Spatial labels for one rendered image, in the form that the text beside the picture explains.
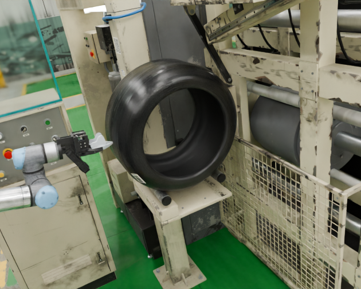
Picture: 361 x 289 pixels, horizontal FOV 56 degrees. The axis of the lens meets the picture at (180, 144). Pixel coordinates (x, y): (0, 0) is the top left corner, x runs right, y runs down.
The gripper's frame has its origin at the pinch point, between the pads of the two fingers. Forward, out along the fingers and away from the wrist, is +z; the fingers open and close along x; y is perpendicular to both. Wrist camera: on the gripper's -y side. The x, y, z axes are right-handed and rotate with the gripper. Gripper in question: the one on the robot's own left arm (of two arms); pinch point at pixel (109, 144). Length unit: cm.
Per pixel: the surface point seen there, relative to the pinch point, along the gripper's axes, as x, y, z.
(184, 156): 13.6, -20.3, 40.0
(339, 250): -61, -37, 66
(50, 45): 884, -37, 75
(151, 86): -9.7, 23.4, 16.3
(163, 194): -8.5, -24.4, 18.0
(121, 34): 26, 40, 17
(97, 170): 219, -116, 31
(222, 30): 3, 40, 56
